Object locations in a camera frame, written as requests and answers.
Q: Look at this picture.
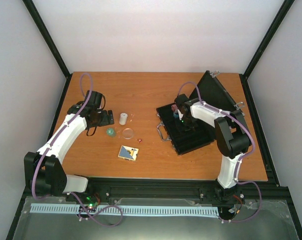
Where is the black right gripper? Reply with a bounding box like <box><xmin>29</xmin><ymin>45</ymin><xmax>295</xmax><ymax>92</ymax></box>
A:
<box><xmin>175</xmin><ymin>116</ymin><xmax>199</xmax><ymax>134</ymax></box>

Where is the blue poker chip stack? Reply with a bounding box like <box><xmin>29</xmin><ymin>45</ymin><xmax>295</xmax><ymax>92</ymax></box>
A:
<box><xmin>173</xmin><ymin>112</ymin><xmax>179</xmax><ymax>119</ymax></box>

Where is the green poker chip stack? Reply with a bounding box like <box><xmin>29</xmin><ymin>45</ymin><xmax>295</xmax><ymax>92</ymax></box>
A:
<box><xmin>106</xmin><ymin>127</ymin><xmax>117</xmax><ymax>137</ymax></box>

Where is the white poker chip stack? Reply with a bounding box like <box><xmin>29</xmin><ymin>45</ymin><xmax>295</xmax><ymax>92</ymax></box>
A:
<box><xmin>119</xmin><ymin>112</ymin><xmax>128</xmax><ymax>126</ymax></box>

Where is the clear dealer button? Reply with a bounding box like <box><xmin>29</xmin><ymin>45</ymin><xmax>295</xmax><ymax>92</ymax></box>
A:
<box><xmin>122</xmin><ymin>128</ymin><xmax>134</xmax><ymax>140</ymax></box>

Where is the black poker set case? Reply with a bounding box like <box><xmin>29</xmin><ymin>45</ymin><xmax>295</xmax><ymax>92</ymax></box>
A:
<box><xmin>156</xmin><ymin>70</ymin><xmax>247</xmax><ymax>155</ymax></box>

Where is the playing card deck box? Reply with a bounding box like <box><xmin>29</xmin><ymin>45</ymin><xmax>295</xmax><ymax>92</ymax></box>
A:
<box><xmin>118</xmin><ymin>145</ymin><xmax>139</xmax><ymax>161</ymax></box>

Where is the red poker chip stack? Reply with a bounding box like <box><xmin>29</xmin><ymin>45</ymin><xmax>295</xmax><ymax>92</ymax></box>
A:
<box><xmin>171</xmin><ymin>105</ymin><xmax>178</xmax><ymax>112</ymax></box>

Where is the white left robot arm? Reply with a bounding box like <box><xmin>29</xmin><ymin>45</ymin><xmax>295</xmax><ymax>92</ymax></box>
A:
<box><xmin>24</xmin><ymin>90</ymin><xmax>114</xmax><ymax>202</ymax></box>

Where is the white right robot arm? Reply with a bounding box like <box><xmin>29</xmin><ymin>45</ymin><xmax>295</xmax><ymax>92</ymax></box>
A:
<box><xmin>174</xmin><ymin>94</ymin><xmax>255</xmax><ymax>202</ymax></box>

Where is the left controller circuit board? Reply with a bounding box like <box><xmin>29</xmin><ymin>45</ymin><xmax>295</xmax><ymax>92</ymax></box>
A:
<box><xmin>80</xmin><ymin>192</ymin><xmax>101</xmax><ymax>214</ymax></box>

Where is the controller circuit board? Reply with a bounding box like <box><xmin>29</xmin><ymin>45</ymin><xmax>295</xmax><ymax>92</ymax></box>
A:
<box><xmin>80</xmin><ymin>192</ymin><xmax>101</xmax><ymax>214</ymax></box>
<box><xmin>228</xmin><ymin>194</ymin><xmax>243</xmax><ymax>216</ymax></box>

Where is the right controller circuit board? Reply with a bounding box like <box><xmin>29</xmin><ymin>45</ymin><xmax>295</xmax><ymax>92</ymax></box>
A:
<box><xmin>228</xmin><ymin>194</ymin><xmax>243</xmax><ymax>216</ymax></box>

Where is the black aluminium frame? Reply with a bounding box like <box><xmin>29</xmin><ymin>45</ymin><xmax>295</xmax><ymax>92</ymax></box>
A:
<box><xmin>5</xmin><ymin>0</ymin><xmax>302</xmax><ymax>240</ymax></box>

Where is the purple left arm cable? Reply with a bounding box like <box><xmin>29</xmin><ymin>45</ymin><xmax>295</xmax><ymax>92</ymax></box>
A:
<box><xmin>31</xmin><ymin>72</ymin><xmax>124</xmax><ymax>227</ymax></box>

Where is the white slotted cable duct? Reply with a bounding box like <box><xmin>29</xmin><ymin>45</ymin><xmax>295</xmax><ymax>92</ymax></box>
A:
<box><xmin>29</xmin><ymin>203</ymin><xmax>219</xmax><ymax>218</ymax></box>

